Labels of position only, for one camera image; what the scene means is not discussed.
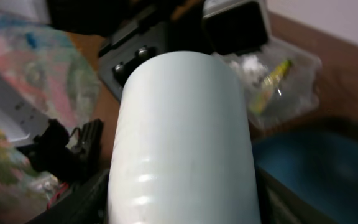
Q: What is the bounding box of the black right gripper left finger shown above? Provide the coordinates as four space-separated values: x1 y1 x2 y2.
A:
26 169 109 224

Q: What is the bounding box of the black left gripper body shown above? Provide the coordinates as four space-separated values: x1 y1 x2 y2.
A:
99 22 213 101

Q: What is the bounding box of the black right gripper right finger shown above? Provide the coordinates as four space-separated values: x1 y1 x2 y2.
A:
255 167 335 224

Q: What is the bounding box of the white cup green inside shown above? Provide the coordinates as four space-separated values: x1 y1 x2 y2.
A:
108 52 261 223

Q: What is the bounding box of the green yellow snack wrapper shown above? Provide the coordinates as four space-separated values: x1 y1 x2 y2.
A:
248 59 293 114

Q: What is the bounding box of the clear plastic waste bin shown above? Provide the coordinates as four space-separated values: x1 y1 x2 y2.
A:
213 36 322 130

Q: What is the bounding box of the dark blue plate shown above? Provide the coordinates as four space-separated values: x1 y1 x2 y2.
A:
252 131 358 223

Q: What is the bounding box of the crumpled white tissue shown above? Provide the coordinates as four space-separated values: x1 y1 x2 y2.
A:
229 55 268 86

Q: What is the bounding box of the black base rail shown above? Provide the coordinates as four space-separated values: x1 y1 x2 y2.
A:
17 119 104 184

